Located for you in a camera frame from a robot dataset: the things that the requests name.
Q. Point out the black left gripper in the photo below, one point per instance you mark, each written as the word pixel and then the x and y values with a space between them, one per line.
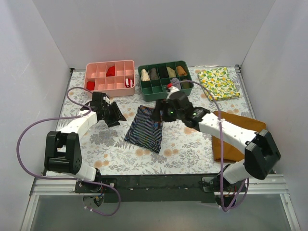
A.
pixel 111 113

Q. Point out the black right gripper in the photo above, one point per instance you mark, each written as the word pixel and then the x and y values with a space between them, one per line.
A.
pixel 162 111

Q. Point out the navy striped underwear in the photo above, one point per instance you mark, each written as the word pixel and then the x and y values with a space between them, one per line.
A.
pixel 145 132

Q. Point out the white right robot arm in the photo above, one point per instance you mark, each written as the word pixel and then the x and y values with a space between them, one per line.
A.
pixel 259 148

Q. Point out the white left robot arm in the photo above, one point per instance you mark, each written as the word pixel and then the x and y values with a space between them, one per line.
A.
pixel 63 151

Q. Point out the grey striped rolled underwear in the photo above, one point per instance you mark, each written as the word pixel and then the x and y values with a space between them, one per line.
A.
pixel 176 83

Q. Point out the olive green rolled underwear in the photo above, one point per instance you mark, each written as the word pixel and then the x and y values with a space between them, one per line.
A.
pixel 185 84

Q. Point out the cream rolled underwear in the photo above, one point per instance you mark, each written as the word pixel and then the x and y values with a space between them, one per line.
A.
pixel 144 75

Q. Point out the black rolled underwear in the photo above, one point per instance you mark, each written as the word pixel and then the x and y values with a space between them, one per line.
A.
pixel 163 73

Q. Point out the beige yellow rolled underwear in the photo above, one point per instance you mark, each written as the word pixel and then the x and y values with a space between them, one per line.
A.
pixel 171 72

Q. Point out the orange brown rolled underwear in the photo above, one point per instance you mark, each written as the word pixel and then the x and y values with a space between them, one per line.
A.
pixel 181 71

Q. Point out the red white striped sock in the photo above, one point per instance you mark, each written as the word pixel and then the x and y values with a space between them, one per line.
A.
pixel 129 83

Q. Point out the green divided organizer box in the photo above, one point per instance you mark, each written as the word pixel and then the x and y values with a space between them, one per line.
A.
pixel 156 89

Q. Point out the pink divided organizer box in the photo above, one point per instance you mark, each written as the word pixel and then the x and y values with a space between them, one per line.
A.
pixel 113 86

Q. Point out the red rolled sock bottom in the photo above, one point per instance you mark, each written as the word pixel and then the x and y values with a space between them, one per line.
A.
pixel 90 85

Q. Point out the red rolled sock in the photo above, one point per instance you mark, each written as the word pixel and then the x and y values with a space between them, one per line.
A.
pixel 90 85
pixel 111 71

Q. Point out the red rolled sock top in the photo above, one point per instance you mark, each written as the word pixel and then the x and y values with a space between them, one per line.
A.
pixel 111 71

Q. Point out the lemon print folded cloth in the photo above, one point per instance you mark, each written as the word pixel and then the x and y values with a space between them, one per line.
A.
pixel 218 83

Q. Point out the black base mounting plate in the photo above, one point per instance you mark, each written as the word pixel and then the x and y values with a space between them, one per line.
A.
pixel 164 188

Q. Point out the mustard brown folded cloth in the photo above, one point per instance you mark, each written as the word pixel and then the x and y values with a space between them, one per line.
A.
pixel 231 154

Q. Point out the aluminium frame rail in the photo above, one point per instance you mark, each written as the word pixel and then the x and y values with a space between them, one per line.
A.
pixel 273 184

